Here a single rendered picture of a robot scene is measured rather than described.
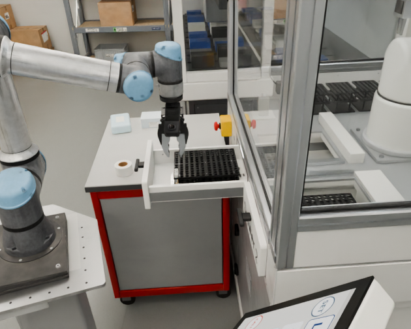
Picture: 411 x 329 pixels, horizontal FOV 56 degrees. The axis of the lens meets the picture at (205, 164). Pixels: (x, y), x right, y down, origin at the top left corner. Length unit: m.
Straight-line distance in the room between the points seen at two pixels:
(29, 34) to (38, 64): 4.60
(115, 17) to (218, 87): 3.20
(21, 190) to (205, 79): 1.21
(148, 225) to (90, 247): 0.44
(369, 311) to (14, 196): 0.92
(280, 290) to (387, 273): 0.25
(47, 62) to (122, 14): 4.14
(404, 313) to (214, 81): 1.41
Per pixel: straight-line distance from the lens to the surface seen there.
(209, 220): 1.66
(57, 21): 5.84
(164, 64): 1.12
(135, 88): 0.98
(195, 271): 1.87
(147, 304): 2.07
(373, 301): 0.57
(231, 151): 1.42
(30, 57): 1.00
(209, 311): 2.02
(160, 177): 1.40
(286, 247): 0.87
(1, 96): 1.19
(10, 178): 1.20
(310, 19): 0.65
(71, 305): 1.40
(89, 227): 1.36
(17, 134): 1.23
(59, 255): 1.25
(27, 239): 1.24
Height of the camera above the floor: 1.61
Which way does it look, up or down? 32 degrees down
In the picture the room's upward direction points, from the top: 2 degrees counter-clockwise
